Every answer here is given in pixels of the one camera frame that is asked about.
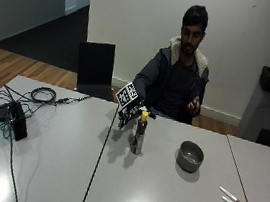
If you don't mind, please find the brown bottle with yellow cap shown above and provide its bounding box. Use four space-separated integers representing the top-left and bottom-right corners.
130 109 151 157

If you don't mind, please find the white cube with black markers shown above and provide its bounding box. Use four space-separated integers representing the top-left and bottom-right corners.
113 79 143 111

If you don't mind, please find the the person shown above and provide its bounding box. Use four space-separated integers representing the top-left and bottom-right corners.
127 0 221 128

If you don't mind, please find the grey bowl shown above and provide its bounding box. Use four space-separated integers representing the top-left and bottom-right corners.
174 139 207 175

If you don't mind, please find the black upright box device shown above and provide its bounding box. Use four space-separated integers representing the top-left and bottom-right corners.
3 100 33 143

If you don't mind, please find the white marker with red cap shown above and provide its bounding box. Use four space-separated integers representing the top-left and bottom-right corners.
217 186 252 202

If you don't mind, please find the white cabinet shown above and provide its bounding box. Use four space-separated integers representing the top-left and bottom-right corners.
236 79 270 145

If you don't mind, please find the thin black cable with plug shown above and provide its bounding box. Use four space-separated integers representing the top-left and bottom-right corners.
54 91 93 109

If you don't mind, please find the coiled black cable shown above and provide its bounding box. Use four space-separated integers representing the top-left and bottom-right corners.
28 84 59 106

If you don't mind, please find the green cable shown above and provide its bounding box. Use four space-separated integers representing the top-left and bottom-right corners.
0 115 16 141

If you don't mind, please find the long black cable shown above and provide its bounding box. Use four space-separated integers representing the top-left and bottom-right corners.
0 130 30 202

